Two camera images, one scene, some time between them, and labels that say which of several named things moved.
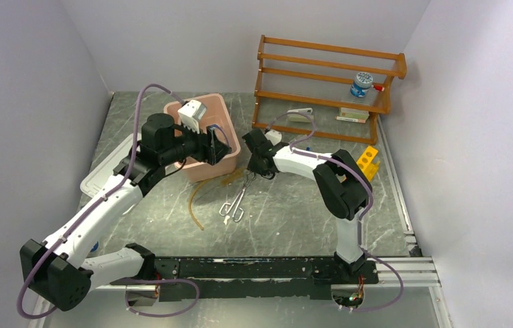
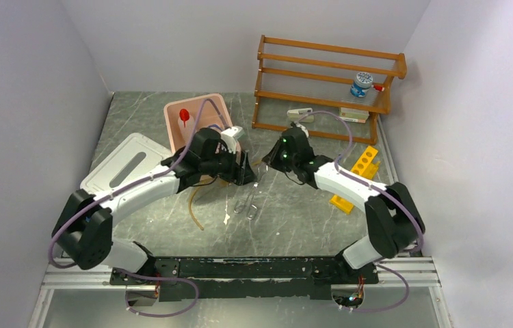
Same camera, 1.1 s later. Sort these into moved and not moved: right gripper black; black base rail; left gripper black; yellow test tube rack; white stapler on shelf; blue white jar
Moved: right gripper black; left gripper black
Not moved: yellow test tube rack; black base rail; white stapler on shelf; blue white jar
